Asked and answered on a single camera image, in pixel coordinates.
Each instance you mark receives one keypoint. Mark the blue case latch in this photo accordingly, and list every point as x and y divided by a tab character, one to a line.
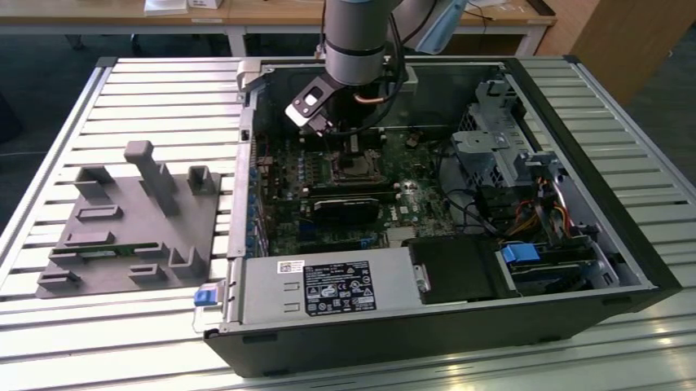
206	296

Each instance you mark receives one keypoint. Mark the green motherboard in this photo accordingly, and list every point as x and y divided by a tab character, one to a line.
418	203

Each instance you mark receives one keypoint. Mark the CPU socket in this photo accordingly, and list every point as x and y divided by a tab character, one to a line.
337	163

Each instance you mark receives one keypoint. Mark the white box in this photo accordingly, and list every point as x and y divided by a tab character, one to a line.
206	4
166	7

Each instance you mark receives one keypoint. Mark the black and grey PC case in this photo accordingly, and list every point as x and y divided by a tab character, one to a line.
434	346

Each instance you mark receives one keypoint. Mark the grey parts rack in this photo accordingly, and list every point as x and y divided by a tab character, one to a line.
124	228

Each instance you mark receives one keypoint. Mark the green RAM stick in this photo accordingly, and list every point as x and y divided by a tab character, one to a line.
108	249

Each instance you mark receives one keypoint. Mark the black plastic shroud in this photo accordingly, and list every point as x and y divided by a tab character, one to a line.
457	269

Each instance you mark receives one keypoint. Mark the silver chipset heatsink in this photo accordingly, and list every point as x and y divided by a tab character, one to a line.
401	236

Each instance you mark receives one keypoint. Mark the metal drive cage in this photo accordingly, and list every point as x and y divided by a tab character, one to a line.
478	163

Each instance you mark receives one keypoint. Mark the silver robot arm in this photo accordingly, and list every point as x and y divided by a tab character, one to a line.
353	24

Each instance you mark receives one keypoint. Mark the black graphics card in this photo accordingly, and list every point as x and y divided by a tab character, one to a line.
347	209

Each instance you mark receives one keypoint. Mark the wooden desk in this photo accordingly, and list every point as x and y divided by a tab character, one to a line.
82	20

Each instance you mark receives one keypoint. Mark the black and white wrist camera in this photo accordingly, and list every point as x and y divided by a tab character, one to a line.
310	102

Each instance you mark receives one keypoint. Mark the blue disk carrier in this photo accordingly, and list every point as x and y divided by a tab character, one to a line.
520	254

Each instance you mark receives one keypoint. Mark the wooden cabinet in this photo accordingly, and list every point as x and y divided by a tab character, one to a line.
625	40

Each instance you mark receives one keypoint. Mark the silver power supply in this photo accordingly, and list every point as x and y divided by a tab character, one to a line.
261	293

